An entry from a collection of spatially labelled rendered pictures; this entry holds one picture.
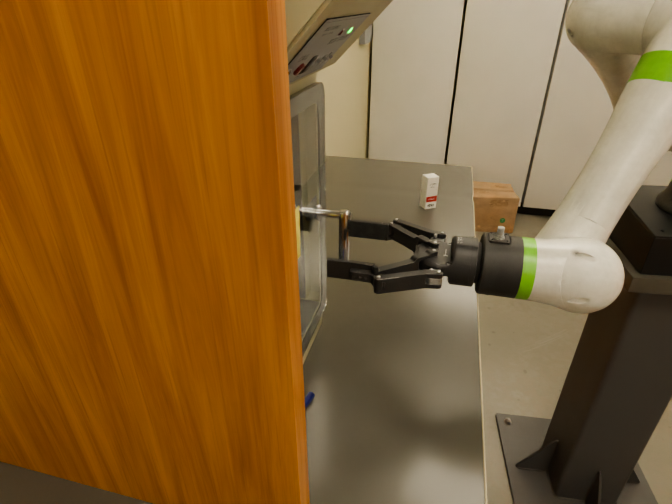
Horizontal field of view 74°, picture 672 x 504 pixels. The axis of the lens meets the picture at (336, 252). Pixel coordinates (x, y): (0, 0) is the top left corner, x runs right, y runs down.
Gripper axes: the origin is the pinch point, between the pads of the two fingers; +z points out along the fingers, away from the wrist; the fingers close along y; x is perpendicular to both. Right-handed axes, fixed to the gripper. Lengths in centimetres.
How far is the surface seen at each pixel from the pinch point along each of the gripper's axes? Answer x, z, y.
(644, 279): 21, -61, -38
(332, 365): 20.5, 0.7, 5.7
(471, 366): 20.5, -22.6, 0.1
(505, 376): 114, -52, -101
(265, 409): -1.3, -0.5, 34.7
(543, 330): 114, -74, -140
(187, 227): -19.6, 4.2, 34.8
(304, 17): -33.4, -2.9, 26.9
